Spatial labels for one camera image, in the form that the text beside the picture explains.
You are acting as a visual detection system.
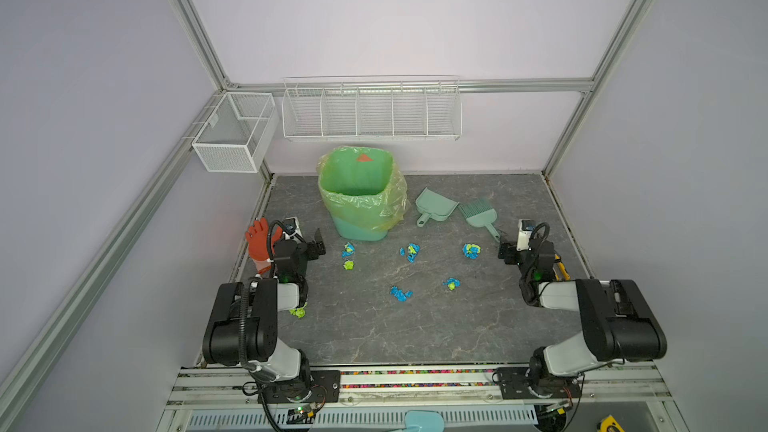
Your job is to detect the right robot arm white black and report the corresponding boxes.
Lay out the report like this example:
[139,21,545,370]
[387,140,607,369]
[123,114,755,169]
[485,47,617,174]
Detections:
[498,239,668,397]

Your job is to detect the mint green dustpan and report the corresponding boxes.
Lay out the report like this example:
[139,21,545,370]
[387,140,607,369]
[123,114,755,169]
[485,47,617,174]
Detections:
[415,188,459,227]

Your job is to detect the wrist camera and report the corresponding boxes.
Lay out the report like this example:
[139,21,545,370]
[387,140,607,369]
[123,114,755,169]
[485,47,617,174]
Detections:
[281,217,303,241]
[516,219,537,251]

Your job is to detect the green trash bin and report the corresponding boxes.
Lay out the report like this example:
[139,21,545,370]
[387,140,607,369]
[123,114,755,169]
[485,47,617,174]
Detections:
[317,146,395,242]

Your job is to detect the yellow black tape measure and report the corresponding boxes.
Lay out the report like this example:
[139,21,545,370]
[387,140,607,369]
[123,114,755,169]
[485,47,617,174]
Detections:
[597,415,624,432]

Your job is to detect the yellow black pliers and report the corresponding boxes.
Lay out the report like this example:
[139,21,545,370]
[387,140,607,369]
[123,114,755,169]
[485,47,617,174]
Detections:
[553,254,571,281]

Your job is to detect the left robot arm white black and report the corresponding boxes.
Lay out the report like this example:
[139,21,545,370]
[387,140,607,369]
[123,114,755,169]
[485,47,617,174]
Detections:
[202,219,326,390]

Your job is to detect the red rubber glove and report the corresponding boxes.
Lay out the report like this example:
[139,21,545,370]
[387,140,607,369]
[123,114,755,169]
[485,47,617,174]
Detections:
[245,217,271,276]

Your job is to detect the blue paper scrap front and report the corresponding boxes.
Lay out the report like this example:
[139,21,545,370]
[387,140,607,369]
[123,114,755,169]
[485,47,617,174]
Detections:
[390,286,413,302]

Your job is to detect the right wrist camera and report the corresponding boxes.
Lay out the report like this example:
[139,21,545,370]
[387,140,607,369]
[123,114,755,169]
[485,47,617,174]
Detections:
[516,219,537,251]

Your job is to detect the white wire shelf basket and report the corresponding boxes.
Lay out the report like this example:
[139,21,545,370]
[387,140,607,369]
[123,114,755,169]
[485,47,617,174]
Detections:
[282,75,463,142]

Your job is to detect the yellow-green plastic bin liner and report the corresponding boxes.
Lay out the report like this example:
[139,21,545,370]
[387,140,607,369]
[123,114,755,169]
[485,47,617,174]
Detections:
[317,146,409,233]

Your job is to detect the blue paper scrap centre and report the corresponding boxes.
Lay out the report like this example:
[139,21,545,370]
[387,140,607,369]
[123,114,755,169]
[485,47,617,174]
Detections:
[399,243,420,263]

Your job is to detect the blue green paper scrap small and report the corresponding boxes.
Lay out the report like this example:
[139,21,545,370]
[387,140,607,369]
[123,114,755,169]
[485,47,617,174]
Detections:
[444,278,461,290]

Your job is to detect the white mesh box basket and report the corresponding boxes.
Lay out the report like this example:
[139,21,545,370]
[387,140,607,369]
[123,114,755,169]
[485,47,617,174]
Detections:
[192,92,279,174]

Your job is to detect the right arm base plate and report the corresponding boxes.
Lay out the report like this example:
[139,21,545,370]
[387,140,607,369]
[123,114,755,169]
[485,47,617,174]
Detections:
[491,366,582,400]

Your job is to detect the mint green hand brush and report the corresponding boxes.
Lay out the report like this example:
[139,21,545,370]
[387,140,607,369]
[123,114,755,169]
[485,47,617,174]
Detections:
[458,199,501,243]

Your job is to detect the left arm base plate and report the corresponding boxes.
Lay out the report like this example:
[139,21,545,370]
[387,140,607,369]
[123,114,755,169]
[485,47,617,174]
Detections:
[259,369,341,404]

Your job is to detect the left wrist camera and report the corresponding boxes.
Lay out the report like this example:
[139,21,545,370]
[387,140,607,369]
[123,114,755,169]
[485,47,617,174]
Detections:
[281,217,303,241]

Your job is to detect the blue yellow paper scrap right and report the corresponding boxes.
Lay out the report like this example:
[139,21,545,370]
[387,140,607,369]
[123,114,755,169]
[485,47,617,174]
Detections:
[462,243,482,260]

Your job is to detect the light blue object front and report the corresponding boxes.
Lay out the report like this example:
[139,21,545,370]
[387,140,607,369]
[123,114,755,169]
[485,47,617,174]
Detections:
[403,410,445,432]

